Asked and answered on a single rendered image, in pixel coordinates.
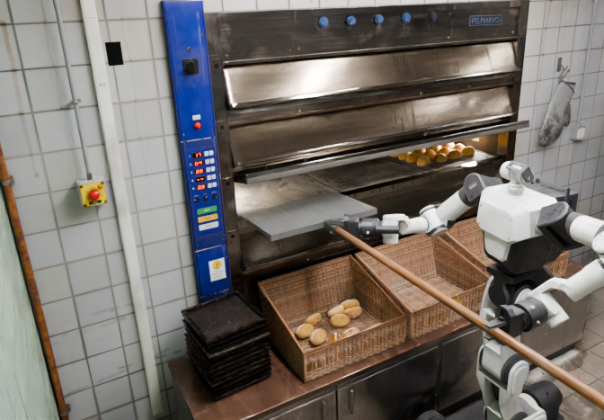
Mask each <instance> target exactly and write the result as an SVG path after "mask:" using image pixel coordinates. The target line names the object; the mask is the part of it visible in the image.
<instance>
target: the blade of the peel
mask: <svg viewBox="0 0 604 420"><path fill-rule="evenodd" d="M344 213H346V214H349V215H350V218H359V219H360V218H364V217H367V216H371V215H374V214H378V209H377V208H375V207H372V206H370V205H368V204H366V203H363V202H361V201H357V200H354V199H352V198H350V197H348V196H345V195H343V194H340V193H338V192H332V193H328V194H325V195H320V196H316V197H312V198H308V199H304V200H300V201H293V202H289V203H285V204H281V205H277V206H273V207H269V208H265V209H260V210H254V211H249V212H246V213H242V214H240V215H241V216H243V217H244V218H245V219H246V220H247V221H249V222H250V223H251V224H252V225H253V226H254V227H256V228H257V229H258V230H259V231H260V232H262V233H263V234H264V235H265V236H266V237H267V238H268V239H269V240H270V241H274V240H278V239H282V238H285V237H291V236H295V235H298V234H302V233H306V232H309V231H312V230H316V229H319V228H324V221H325V220H328V219H330V220H332V221H333V222H338V221H342V220H343V216H344Z"/></svg>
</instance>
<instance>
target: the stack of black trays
mask: <svg viewBox="0 0 604 420"><path fill-rule="evenodd" d="M181 313H182V316H183V317H184V318H185V319H183V320H182V322H183V323H184V326H185V327H186V328H184V329H185V330H186V332H187V333H185V334H184V335H185V336H186V338H185V341H186V342H187V343H186V344H187V346H186V348H187V349H188V351H186V353H187V354H188V356H189V358H190V359H189V360H188V361H189V364H188V366H189V367H190V369H191V371H192V372H193V374H194V375H195V376H196V378H197V379H198V381H199V382H200V384H201V385H202V387H203V388H204V389H205V390H206V392H207V393H208V395H209V396H210V398H211V399H212V401H214V402H216V401H218V400H220V399H222V398H225V397H227V396H229V395H231V394H234V393H236V392H237V391H239V390H241V389H245V388H247V387H249V386H251V385H253V384H255V383H257V382H259V381H261V380H265V379H267V378H269V375H271V372H270V371H271V370H272V368H271V367H270V366H271V365H272V364H271V363H270V361H271V359H270V358H271V356H270V355H269V354H268V353H269V352H271V350H270V349H269V348H270V347H271V346H270V345H269V341H268V340H267V338H269V337H270V336H269V334H270V333H269V332H268V331H267V330H266V329H268V328H269V327H268V326H267V325H266V324H269V322H268V321H267V320H269V318H268V317H267V316H266V315H264V314H263V313H262V312H261V311H260V310H259V309H258V308H257V307H255V305H254V304H253V303H252V302H251V301H250V300H248V299H247V298H246V297H245V296H244V295H243V294H242V293H240V292H239V291H238V290H236V291H233V292H231V293H228V294H226V295H223V296H220V297H218V298H215V299H211V300H208V301H206V302H203V303H200V304H198V305H195V306H193V307H190V308H186V309H183V310H181Z"/></svg>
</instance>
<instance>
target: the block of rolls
mask: <svg viewBox="0 0 604 420"><path fill-rule="evenodd" d="M451 149H452V150H451ZM426 150H427V151H426ZM437 153H438V154H437ZM474 153H475V149H474V148H473V147H464V145H462V144H456V145H454V143H449V144H445V145H440V146H436V147H428V148H427V149H424V148H423V149H418V150H414V151H409V152H405V153H401V154H396V155H392V156H391V157H397V156H398V158H399V159H400V160H406V161H407V162H408V163H415V162H417V165H418V166H426V165H429V164H430V162H431V159H433V161H434V163H444V162H446V161H447V159H458V158H461V156H472V155H473V154H474ZM436 154H437V155H436ZM447 156H448V158H447Z"/></svg>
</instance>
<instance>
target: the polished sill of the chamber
mask: <svg viewBox="0 0 604 420"><path fill-rule="evenodd" d="M505 162H506V157H502V156H495V157H491V158H486V159H483V160H479V161H475V162H471V163H467V164H463V165H456V166H452V167H448V168H444V169H440V170H436V171H432V172H428V173H424V174H417V175H413V176H409V177H405V178H401V179H397V180H393V181H389V182H385V183H378V184H374V185H370V186H366V187H362V188H359V189H354V190H350V191H347V192H339V193H340V194H343V195H345V196H348V197H350V198H352V199H354V200H359V199H364V198H368V197H371V196H375V195H379V194H382V193H386V192H393V191H397V190H401V189H404V188H408V187H412V186H415V185H419V184H423V183H430V182H434V181H438V180H441V179H445V178H449V177H452V176H456V175H461V174H467V173H471V172H474V171H478V170H482V169H485V168H489V167H494V166H498V165H503V164H504V163H505ZM237 220H238V228H245V227H249V226H252V224H251V223H250V222H249V221H247V220H246V219H245V218H244V217H243V216H238V217H237Z"/></svg>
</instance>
